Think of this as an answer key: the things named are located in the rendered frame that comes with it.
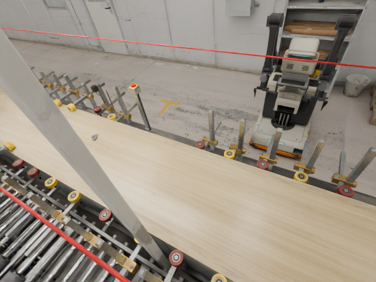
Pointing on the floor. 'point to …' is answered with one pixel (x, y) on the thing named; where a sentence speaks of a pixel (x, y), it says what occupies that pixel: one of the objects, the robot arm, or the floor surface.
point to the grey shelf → (348, 6)
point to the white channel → (67, 141)
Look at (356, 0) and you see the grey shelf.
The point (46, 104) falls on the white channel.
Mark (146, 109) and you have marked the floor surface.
